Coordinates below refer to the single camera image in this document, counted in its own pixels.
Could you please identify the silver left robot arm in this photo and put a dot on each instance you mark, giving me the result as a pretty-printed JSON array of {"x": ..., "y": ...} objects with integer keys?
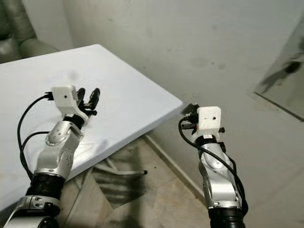
[{"x": 57, "y": 152}]

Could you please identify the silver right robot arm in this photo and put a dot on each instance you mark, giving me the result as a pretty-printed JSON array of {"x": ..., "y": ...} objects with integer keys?
[{"x": 218, "y": 180}]

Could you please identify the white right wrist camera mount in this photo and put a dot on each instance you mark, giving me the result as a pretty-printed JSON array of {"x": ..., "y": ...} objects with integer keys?
[{"x": 209, "y": 118}]

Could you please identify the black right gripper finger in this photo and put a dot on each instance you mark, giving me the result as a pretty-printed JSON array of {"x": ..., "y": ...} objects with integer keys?
[
  {"x": 190, "y": 110},
  {"x": 186, "y": 124}
]

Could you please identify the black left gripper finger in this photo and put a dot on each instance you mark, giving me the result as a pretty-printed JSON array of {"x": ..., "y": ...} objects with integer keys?
[
  {"x": 80, "y": 96},
  {"x": 95, "y": 97}
]

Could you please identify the white table leg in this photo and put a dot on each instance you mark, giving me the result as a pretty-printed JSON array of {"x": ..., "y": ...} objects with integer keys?
[{"x": 123, "y": 172}]

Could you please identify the grey green leather armchair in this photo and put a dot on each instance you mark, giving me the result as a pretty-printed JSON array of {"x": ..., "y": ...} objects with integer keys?
[{"x": 28, "y": 47}]

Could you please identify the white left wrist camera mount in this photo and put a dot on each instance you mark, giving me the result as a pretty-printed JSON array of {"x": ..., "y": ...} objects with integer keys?
[{"x": 64, "y": 97}]

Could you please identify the white table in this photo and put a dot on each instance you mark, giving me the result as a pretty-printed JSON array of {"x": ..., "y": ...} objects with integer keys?
[{"x": 133, "y": 95}]

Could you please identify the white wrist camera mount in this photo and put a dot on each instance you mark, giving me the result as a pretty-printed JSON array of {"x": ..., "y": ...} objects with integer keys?
[
  {"x": 64, "y": 97},
  {"x": 209, "y": 118}
]

